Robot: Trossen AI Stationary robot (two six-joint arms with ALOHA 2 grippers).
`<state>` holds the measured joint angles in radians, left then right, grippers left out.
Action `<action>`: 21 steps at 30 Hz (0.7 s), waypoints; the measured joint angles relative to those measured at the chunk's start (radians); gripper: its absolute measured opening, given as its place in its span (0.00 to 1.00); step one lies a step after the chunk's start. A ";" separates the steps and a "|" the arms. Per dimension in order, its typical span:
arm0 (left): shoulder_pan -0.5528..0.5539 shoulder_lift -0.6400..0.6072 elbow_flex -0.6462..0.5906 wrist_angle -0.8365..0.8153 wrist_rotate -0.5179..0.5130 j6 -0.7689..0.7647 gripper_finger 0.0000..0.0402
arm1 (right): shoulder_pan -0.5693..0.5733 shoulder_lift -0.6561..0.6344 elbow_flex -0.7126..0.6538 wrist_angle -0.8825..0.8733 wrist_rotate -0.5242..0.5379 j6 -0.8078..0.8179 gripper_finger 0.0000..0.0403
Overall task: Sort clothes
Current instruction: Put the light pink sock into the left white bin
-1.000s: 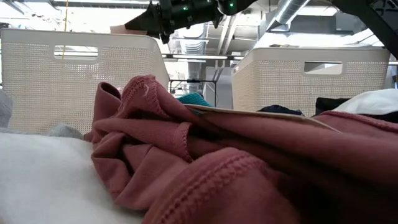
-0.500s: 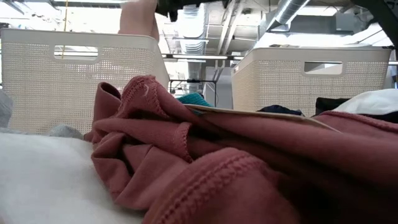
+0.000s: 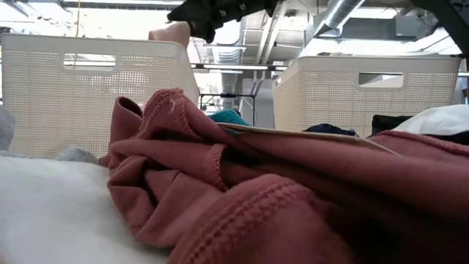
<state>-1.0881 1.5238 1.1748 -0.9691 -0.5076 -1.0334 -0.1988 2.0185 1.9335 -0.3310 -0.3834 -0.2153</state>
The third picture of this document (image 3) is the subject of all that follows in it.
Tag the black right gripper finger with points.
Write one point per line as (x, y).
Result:
(203, 31)

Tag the rose pink garment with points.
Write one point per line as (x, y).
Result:
(170, 34)

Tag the white perforated plastic bin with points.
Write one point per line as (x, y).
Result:
(348, 99)
(91, 102)

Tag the mauve knit garment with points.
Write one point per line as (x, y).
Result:
(256, 190)

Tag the white cloth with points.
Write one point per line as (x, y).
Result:
(55, 212)

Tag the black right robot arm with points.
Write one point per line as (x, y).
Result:
(447, 18)

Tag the navy blue garment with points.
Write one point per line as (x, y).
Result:
(329, 129)

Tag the black garment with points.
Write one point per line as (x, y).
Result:
(388, 122)

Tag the white folded garment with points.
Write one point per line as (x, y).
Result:
(436, 119)

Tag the ribbed silver ventilation duct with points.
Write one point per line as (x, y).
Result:
(227, 55)

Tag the black stand frame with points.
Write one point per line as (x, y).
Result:
(234, 96)

